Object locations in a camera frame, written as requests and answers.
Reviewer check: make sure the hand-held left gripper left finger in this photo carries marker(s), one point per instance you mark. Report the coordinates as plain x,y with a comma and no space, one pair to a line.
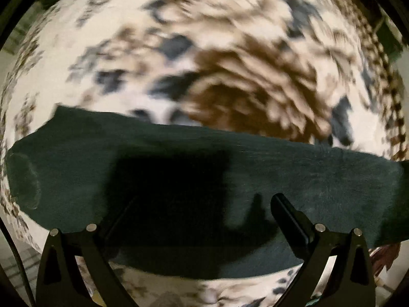
110,228

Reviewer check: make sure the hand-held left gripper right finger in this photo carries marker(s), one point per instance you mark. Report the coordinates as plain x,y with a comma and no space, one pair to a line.
289,212

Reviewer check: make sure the dark green pants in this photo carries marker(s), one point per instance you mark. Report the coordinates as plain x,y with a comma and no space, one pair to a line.
191,172

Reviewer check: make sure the brown white patterned blanket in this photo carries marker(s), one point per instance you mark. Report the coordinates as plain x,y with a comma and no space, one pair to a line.
223,54

